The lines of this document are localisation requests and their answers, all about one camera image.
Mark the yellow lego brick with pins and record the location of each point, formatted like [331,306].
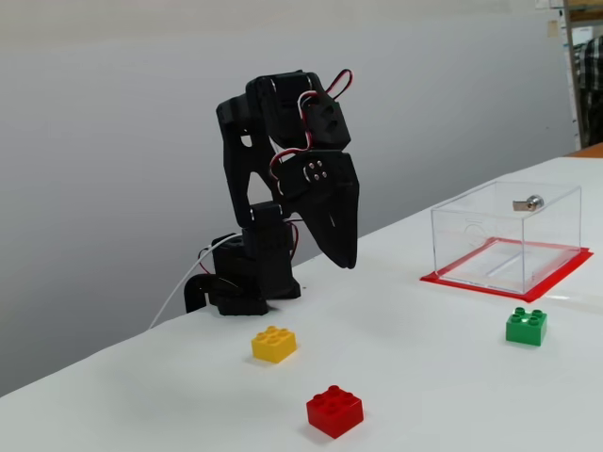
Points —
[274,345]

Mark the brown wooden table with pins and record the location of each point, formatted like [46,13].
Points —
[589,151]

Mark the green lego brick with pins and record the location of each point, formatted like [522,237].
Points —
[526,329]

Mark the person in plaid shirt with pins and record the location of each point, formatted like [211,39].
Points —
[591,70]

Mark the red lego brick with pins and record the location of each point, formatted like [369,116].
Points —
[333,415]

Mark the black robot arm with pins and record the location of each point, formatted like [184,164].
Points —
[235,155]

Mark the red tape frame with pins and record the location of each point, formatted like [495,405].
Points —
[563,273]

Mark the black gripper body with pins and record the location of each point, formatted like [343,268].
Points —
[333,194]

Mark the silver metal box lock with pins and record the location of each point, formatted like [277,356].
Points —
[534,202]

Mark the transparent plastic box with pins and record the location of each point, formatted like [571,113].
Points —
[471,226]

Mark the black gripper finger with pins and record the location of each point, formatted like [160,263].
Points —
[348,230]
[322,226]

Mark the black table clamp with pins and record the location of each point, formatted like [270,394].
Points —
[190,296]

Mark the white paper sheet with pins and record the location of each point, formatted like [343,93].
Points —
[549,4]

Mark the yellow sticky note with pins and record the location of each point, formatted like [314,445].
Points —
[553,29]

